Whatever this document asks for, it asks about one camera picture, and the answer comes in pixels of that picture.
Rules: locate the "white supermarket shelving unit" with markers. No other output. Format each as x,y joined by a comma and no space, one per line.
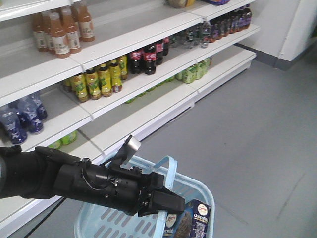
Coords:
144,67

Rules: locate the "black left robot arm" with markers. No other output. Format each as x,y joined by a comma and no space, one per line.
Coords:
46,172

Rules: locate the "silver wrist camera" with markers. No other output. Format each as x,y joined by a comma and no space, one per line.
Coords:
130,146

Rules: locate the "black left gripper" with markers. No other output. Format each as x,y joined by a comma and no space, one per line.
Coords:
130,191

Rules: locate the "blue chocolate cookie box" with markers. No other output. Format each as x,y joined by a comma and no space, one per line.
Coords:
192,223

